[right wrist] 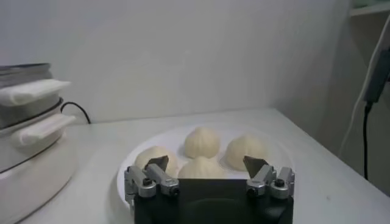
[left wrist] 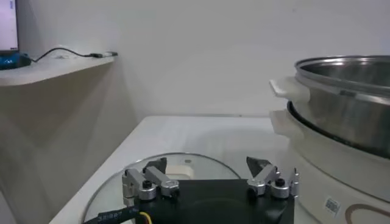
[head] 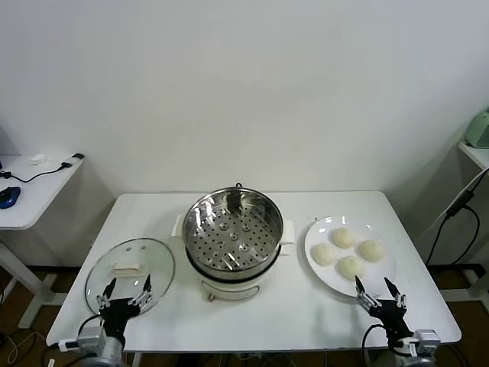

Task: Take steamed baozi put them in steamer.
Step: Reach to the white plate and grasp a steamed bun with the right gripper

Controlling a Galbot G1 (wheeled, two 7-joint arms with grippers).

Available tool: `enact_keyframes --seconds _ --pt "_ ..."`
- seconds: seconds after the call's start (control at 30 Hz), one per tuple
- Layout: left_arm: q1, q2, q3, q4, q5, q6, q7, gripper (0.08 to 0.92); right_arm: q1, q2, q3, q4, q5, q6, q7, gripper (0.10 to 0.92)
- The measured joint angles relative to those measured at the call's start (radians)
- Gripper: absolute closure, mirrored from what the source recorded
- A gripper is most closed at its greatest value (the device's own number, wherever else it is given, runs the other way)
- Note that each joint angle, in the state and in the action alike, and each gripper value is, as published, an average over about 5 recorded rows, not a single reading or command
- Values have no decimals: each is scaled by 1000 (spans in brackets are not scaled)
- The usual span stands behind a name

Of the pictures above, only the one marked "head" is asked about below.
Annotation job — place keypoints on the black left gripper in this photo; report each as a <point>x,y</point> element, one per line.
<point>116,311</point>

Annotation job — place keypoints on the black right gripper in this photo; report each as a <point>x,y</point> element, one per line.
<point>389,313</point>

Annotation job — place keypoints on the white steamed baozi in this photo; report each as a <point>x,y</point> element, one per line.
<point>344,238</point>
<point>370,251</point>
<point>324,254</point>
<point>350,267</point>

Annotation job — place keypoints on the stainless steel steamer basket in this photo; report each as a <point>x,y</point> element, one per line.
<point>229,237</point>

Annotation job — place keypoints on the white round plate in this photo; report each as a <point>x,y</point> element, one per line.
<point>328,279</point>

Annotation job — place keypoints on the cream electric cooking pot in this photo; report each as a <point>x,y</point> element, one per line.
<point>229,286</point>

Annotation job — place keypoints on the small black device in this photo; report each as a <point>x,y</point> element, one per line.
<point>78,155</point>

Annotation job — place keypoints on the blue computer mouse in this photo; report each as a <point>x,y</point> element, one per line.
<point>9,197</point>

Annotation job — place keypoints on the small white object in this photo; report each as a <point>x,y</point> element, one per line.
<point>37,158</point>

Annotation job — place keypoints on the mint green appliance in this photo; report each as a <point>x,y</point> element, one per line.
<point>479,130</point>

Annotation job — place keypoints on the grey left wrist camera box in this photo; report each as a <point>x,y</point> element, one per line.
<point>91,337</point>

